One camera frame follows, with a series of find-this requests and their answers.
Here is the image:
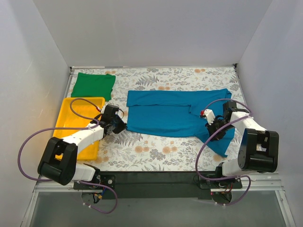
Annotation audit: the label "blue t shirt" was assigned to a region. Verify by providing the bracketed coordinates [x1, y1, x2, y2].
[126, 88, 232, 142]

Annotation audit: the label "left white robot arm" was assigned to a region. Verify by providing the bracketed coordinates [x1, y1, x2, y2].
[37, 105, 126, 185]

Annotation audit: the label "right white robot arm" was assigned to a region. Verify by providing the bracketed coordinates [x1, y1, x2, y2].
[200, 99, 279, 185]

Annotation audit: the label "floral table mat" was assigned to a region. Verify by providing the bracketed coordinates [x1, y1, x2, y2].
[67, 67, 244, 171]

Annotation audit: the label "folded green t shirt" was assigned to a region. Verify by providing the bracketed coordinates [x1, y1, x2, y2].
[71, 73, 116, 101]

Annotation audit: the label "yellow plastic tray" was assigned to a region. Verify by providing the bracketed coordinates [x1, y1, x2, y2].
[56, 97, 105, 161]

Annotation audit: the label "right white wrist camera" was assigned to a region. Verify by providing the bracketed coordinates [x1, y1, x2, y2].
[200, 109, 215, 125]

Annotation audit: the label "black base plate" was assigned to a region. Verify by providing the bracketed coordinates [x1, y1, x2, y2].
[73, 170, 244, 201]

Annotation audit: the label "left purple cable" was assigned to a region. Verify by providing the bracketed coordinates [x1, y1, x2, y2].
[18, 97, 125, 215]

